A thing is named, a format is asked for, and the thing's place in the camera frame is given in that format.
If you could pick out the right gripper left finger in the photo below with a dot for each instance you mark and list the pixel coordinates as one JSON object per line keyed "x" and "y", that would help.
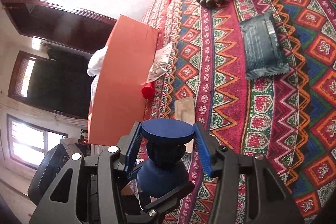
{"x": 87, "y": 189}

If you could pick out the packaged bun wrapper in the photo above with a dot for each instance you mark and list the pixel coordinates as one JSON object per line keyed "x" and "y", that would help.
{"x": 160, "y": 63}

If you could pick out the white plush rabbit toy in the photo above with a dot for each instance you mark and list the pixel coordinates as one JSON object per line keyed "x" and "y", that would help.
{"x": 94, "y": 69}

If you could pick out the dark blue wet wipe packet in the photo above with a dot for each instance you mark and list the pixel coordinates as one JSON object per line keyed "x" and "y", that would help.
{"x": 264, "y": 54}

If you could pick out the beige adhesive bandage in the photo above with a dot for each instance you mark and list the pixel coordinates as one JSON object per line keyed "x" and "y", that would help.
{"x": 184, "y": 110}

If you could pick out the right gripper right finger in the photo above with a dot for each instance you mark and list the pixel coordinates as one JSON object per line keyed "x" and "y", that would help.
{"x": 267, "y": 199}

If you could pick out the patterned ethnic tablecloth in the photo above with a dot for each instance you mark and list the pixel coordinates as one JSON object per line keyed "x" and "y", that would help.
{"x": 289, "y": 118}

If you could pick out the blue figurine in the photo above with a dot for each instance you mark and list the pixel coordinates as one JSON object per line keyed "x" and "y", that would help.
{"x": 163, "y": 171}

